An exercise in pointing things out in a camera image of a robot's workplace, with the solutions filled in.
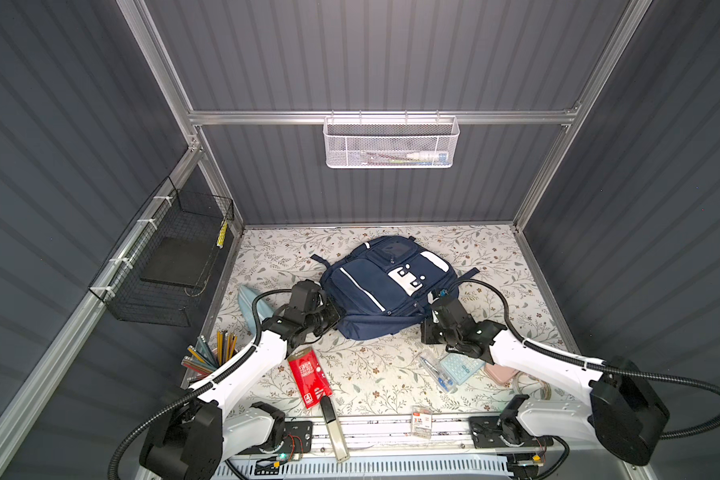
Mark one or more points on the red notebook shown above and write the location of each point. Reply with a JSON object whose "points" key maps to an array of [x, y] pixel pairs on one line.
{"points": [[310, 377]]}

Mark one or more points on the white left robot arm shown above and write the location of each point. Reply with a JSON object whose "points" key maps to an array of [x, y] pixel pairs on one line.
{"points": [[189, 437]]}

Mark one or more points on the small clear packet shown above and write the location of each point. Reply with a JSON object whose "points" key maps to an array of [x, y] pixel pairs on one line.
{"points": [[421, 422]]}

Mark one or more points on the black wire wall basket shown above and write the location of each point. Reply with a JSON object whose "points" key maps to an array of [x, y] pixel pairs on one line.
{"points": [[166, 270]]}

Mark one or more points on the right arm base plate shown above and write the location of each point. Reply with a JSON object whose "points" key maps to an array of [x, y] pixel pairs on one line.
{"points": [[488, 431]]}

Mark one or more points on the clear blue pen case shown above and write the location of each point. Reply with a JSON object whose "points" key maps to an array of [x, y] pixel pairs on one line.
{"points": [[441, 378]]}

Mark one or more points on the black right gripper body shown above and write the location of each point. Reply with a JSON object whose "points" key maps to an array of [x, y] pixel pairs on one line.
{"points": [[432, 332]]}

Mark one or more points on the navy blue student backpack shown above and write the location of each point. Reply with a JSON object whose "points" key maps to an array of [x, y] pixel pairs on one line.
{"points": [[386, 285]]}

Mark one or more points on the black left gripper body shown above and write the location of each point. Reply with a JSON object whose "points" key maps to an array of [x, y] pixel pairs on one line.
{"points": [[323, 316]]}

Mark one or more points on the pink cup with pencils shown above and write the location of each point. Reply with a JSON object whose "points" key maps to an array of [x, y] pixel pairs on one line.
{"points": [[205, 357]]}

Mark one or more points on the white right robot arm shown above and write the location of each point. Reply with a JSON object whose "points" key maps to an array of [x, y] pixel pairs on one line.
{"points": [[614, 402]]}

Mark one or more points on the light green calculator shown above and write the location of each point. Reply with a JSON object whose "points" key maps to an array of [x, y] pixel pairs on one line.
{"points": [[460, 368]]}

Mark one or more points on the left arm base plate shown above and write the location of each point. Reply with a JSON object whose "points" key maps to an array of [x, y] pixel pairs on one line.
{"points": [[297, 439]]}

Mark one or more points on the pink pouch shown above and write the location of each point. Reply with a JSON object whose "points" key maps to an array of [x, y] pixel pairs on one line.
{"points": [[499, 374]]}

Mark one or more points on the black silver stapler tool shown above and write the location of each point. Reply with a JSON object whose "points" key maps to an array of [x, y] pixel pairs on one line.
{"points": [[334, 430]]}

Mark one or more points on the white tube in basket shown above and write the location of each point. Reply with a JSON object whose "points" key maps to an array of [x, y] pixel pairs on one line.
{"points": [[431, 157]]}

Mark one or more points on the white wire mesh basket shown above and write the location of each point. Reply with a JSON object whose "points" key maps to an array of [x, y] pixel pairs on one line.
{"points": [[382, 142]]}

